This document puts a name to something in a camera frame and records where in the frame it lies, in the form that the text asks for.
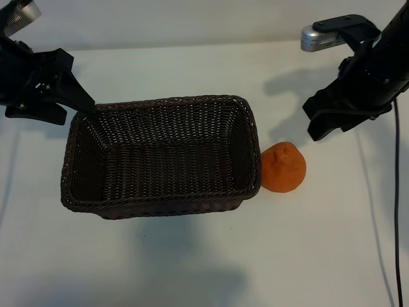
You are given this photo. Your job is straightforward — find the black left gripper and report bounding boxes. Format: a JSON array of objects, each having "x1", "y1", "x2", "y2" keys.
[{"x1": 0, "y1": 31, "x2": 96, "y2": 125}]

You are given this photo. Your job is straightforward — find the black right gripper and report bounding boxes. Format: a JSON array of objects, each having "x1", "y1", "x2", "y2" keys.
[{"x1": 302, "y1": 33, "x2": 409, "y2": 141}]

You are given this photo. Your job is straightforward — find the orange with knobby top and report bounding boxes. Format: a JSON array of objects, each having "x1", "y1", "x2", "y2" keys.
[{"x1": 261, "y1": 141, "x2": 307, "y2": 193}]

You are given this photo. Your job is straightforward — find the dark brown wicker basket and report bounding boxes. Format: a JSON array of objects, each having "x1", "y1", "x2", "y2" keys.
[{"x1": 60, "y1": 94, "x2": 263, "y2": 221}]

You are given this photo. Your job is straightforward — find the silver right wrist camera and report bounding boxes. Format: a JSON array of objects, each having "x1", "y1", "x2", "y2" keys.
[{"x1": 300, "y1": 24, "x2": 346, "y2": 52}]

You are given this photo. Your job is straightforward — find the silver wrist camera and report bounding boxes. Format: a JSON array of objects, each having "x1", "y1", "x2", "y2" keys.
[
  {"x1": 0, "y1": 0, "x2": 43, "y2": 38},
  {"x1": 300, "y1": 24, "x2": 346, "y2": 52}
]

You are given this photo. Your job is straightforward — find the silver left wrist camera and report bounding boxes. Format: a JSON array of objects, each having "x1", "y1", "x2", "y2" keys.
[{"x1": 0, "y1": 0, "x2": 43, "y2": 38}]

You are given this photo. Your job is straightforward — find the black right hanging cable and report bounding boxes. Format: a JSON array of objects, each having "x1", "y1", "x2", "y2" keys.
[{"x1": 392, "y1": 97, "x2": 404, "y2": 307}]

